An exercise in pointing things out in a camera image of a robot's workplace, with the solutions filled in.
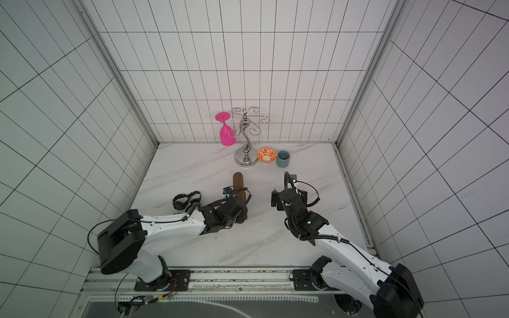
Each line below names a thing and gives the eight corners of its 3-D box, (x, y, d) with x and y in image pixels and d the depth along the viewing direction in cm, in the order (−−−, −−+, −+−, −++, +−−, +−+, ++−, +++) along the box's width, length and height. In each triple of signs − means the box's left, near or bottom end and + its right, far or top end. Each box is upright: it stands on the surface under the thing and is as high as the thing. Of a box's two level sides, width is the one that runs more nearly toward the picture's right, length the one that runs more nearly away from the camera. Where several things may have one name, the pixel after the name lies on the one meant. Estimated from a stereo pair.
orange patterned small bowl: (255, 158, 115) (255, 152, 111) (264, 150, 119) (264, 143, 115) (269, 166, 111) (269, 160, 107) (277, 157, 116) (278, 151, 111)
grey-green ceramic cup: (277, 167, 111) (278, 159, 105) (276, 157, 115) (277, 150, 110) (289, 167, 111) (291, 159, 105) (288, 157, 115) (290, 150, 110)
